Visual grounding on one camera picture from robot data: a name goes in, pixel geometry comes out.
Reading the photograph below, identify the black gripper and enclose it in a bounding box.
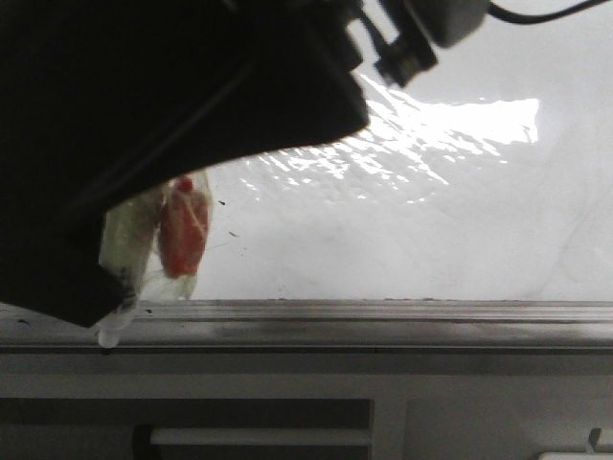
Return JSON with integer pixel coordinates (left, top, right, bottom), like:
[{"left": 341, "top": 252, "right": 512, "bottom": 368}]
[{"left": 0, "top": 0, "right": 370, "bottom": 269}]

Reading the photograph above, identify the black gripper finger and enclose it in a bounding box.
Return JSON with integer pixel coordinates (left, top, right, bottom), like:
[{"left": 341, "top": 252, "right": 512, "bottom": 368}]
[{"left": 1, "top": 260, "right": 129, "bottom": 327}]

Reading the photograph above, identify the white black whiteboard marker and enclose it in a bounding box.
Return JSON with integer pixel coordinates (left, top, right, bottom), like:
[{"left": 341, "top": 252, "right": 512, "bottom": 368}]
[{"left": 97, "top": 188, "right": 164, "bottom": 350}]

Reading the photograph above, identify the red magnet taped to marker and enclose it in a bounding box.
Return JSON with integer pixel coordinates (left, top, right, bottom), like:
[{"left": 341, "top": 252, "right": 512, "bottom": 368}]
[{"left": 158, "top": 175, "right": 210, "bottom": 299}]

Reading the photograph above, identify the white whiteboard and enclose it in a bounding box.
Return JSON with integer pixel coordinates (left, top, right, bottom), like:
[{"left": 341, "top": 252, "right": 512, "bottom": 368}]
[{"left": 193, "top": 3, "right": 612, "bottom": 301}]

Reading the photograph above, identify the grey aluminium whiteboard frame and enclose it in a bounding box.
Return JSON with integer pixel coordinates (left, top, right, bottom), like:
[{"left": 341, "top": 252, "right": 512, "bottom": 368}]
[{"left": 0, "top": 299, "right": 613, "bottom": 355}]

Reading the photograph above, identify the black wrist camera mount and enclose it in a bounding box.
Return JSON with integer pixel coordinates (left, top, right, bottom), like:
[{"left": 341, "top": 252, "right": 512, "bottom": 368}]
[{"left": 350, "top": 1, "right": 489, "bottom": 87}]

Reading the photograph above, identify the black cable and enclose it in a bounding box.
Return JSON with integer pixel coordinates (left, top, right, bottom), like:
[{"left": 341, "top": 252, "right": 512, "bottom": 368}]
[{"left": 486, "top": 0, "right": 598, "bottom": 24}]

